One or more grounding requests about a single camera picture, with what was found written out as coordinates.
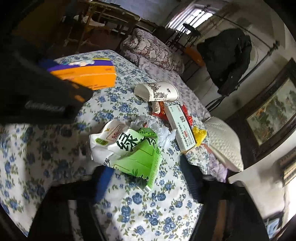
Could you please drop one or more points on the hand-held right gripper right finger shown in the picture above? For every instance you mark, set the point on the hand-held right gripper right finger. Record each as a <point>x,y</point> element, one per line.
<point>193,183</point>

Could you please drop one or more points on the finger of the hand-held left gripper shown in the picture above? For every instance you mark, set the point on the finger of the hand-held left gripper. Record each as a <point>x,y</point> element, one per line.
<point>48,64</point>
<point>78,91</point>

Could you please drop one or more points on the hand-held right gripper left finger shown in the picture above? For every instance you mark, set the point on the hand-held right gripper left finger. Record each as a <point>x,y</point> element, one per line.
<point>101,184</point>

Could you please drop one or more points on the orange box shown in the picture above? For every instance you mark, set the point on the orange box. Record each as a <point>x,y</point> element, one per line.
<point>92,74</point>

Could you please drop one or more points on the green packet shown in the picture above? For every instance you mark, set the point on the green packet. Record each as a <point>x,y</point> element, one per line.
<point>134,157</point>

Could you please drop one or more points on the yellow plastic bag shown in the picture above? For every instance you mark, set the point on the yellow plastic bag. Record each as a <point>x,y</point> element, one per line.
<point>200,134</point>

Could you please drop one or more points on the white medicine box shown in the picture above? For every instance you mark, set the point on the white medicine box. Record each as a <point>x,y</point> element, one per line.
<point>182,129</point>

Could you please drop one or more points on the printed paper cup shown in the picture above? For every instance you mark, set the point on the printed paper cup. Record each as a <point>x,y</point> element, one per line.
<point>159,91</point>

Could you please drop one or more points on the folded purple quilt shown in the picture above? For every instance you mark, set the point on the folded purple quilt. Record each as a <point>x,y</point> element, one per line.
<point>215,166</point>

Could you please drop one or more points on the wooden chair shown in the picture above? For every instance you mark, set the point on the wooden chair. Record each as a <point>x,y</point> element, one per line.
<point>85,30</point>

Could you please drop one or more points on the white quilted pillow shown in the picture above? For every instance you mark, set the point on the white quilted pillow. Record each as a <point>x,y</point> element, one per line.
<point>224,141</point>

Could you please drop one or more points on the clear plastic bag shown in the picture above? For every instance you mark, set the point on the clear plastic bag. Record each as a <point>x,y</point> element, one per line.
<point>161,132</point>

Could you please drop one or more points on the red tassel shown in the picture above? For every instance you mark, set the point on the red tassel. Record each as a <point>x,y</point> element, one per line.
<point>188,120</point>

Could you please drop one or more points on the small red snack packet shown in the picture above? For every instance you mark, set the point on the small red snack packet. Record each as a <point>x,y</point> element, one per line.
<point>157,109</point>

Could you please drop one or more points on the rolled floral quilt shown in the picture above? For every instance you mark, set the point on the rolled floral quilt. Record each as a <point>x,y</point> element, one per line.
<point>150,46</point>

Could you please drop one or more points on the long wooden table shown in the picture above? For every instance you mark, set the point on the long wooden table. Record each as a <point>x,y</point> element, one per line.
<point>129,18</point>

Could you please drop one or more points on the purple floral bed sheet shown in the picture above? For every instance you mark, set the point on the purple floral bed sheet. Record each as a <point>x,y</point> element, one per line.
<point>185,92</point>

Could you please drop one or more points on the striped hanging cloth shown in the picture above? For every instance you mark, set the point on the striped hanging cloth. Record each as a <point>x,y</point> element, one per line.
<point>289,171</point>

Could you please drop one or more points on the dark framed landscape painting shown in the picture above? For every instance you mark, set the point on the dark framed landscape painting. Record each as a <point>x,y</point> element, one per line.
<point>272,120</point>

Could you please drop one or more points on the black jacket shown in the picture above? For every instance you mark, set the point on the black jacket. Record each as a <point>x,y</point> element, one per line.
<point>226,58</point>

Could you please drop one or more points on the black metal chair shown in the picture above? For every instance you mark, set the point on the black metal chair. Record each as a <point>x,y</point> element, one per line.
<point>192,27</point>

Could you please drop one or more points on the window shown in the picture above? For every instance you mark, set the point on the window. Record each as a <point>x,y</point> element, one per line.
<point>192,18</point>

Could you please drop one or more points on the black metal coat stand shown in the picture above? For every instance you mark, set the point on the black metal coat stand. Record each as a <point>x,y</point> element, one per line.
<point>274,46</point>

